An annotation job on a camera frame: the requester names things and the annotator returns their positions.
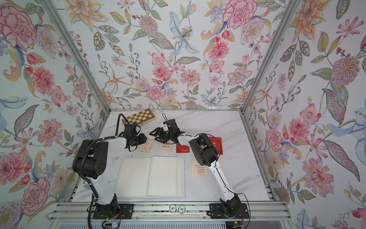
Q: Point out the beige card gold characters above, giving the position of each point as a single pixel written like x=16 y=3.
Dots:
x=147 y=147

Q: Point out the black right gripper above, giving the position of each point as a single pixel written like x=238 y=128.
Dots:
x=158 y=130

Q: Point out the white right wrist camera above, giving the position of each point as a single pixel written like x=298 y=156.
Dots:
x=164 y=127

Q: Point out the aluminium corner post left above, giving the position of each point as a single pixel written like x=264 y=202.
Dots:
x=65 y=35

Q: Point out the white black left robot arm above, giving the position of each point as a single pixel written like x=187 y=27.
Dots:
x=91 y=163

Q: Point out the aluminium corner post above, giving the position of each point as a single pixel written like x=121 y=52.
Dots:
x=65 y=35
x=288 y=14

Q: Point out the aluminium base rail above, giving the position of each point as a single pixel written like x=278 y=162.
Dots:
x=185 y=215

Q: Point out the wooden folding chess board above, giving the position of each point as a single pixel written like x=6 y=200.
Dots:
x=141 y=118

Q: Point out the beige card lower left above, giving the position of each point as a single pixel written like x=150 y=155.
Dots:
x=196 y=169

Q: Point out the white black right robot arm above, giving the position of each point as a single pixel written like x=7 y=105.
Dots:
x=207 y=155

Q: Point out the aluminium corner post right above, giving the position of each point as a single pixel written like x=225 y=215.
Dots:
x=288 y=14

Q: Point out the beige card red characters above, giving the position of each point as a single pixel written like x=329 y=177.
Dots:
x=166 y=148

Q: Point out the white photo album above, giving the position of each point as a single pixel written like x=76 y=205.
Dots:
x=156 y=177

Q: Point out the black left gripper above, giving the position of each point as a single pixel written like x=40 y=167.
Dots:
x=143 y=139

